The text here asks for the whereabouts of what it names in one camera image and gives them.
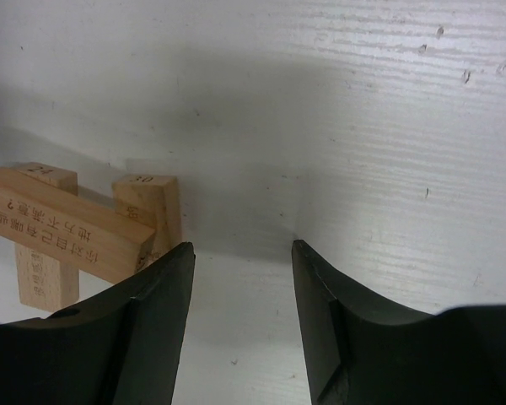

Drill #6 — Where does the wood block four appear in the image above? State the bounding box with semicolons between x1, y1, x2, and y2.
10;162;80;311

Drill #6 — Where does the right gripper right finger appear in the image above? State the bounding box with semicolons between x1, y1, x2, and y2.
292;240;506;404

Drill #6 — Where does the wood block three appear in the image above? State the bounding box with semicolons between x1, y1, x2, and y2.
0;167;155;284

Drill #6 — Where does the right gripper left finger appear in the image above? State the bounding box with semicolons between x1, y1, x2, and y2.
0;243;195;404

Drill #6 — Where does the wood block five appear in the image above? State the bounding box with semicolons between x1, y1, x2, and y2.
112;175;183;265

